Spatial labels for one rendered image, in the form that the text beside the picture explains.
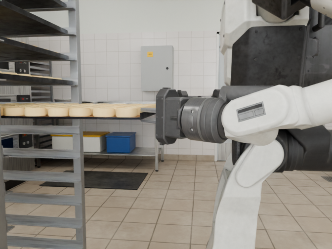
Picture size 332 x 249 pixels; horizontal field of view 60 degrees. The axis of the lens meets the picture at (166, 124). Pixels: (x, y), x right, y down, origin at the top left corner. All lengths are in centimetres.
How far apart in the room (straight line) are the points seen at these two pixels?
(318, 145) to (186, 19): 422
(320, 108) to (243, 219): 44
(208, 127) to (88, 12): 481
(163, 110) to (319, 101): 29
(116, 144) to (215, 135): 383
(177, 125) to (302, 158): 37
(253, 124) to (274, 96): 5
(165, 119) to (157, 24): 433
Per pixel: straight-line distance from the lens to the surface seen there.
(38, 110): 75
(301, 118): 48
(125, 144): 429
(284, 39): 73
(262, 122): 47
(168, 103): 60
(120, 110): 66
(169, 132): 60
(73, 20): 116
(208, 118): 52
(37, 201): 127
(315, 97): 49
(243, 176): 76
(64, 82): 107
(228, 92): 55
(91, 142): 445
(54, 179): 120
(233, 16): 72
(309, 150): 81
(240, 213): 83
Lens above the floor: 109
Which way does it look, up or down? 6 degrees down
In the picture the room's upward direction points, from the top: straight up
